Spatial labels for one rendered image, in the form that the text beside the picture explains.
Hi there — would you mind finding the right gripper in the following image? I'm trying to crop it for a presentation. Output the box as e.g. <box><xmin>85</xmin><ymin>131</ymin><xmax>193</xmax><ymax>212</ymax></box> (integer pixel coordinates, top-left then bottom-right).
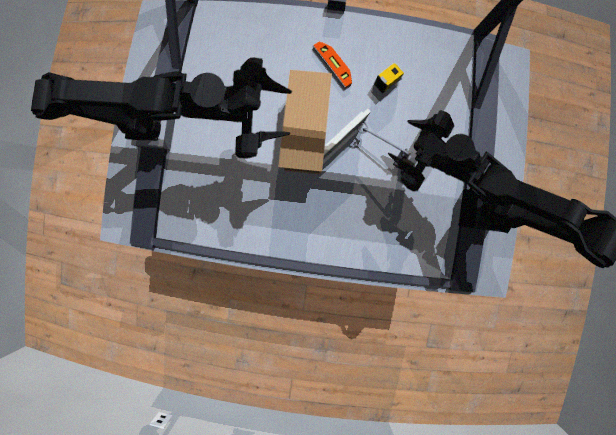
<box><xmin>210</xmin><ymin>57</ymin><xmax>292</xmax><ymax>159</ymax></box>

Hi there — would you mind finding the brown wooden cabinet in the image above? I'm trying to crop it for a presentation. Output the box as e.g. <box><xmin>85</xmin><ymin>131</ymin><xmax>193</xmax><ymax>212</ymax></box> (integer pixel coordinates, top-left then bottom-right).
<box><xmin>279</xmin><ymin>70</ymin><xmax>371</xmax><ymax>174</ymax></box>

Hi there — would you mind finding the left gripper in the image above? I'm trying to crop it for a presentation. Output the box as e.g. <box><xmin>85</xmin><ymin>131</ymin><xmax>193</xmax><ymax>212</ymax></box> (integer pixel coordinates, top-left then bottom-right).
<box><xmin>388</xmin><ymin>110</ymin><xmax>454</xmax><ymax>192</ymax></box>

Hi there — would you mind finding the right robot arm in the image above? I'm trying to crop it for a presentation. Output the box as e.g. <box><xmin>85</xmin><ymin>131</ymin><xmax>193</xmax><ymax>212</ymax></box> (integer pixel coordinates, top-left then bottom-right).
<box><xmin>31</xmin><ymin>70</ymin><xmax>262</xmax><ymax>141</ymax></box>

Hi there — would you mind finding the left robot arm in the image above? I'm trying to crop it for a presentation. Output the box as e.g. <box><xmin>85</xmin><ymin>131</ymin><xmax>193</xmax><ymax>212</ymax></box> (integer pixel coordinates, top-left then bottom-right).
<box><xmin>414</xmin><ymin>130</ymin><xmax>616</xmax><ymax>268</ymax></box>

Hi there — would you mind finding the orange spirit level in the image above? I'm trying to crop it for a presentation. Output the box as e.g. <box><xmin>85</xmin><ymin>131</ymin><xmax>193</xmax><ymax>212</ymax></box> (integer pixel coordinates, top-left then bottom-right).
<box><xmin>313</xmin><ymin>42</ymin><xmax>352</xmax><ymax>89</ymax></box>

